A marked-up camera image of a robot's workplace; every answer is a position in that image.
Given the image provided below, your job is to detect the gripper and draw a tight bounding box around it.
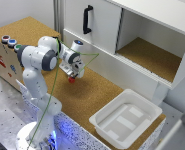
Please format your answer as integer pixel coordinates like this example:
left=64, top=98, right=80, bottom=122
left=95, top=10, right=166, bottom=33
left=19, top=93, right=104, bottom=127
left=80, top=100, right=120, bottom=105
left=59, top=59, right=86, bottom=79

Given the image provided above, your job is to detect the pink block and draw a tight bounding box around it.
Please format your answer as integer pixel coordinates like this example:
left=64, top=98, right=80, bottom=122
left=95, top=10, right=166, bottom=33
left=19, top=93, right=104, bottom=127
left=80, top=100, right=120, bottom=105
left=68, top=76, right=77, bottom=85

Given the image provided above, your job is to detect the white sliding door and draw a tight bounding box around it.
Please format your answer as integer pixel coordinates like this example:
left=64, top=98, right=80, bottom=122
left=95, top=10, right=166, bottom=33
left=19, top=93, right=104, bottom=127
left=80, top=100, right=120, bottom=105
left=63, top=0, right=123, bottom=56

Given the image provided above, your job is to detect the green button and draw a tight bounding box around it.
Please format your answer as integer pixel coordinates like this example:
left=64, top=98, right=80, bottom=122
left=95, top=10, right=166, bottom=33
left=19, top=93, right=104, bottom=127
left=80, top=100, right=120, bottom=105
left=13, top=43, right=23, bottom=53

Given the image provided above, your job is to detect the blue button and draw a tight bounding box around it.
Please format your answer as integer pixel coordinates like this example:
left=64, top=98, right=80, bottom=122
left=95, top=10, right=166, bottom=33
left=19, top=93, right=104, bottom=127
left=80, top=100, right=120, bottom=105
left=7, top=38, right=18, bottom=48

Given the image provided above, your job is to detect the white plastic box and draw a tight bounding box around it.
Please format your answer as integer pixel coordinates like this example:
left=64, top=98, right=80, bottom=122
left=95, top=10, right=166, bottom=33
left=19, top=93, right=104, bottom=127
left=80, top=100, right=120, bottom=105
left=88, top=88, right=164, bottom=150

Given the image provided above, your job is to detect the red button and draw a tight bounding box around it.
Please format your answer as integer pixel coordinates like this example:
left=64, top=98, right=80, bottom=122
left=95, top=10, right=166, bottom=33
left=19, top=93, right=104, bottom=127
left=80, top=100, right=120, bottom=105
left=0, top=35, right=11, bottom=44

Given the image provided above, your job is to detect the white cabinet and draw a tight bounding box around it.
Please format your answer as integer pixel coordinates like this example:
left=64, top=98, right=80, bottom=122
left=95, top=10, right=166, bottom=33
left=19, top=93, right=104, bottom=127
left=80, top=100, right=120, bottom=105
left=62, top=0, right=185, bottom=107

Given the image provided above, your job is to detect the green cable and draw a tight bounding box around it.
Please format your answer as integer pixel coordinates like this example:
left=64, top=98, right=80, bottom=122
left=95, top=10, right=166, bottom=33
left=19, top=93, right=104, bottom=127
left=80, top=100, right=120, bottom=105
left=26, top=37, right=100, bottom=149

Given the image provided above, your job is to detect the black door handle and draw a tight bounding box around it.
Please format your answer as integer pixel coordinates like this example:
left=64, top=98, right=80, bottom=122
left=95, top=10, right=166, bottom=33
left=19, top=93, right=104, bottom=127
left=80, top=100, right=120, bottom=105
left=82, top=4, right=94, bottom=35

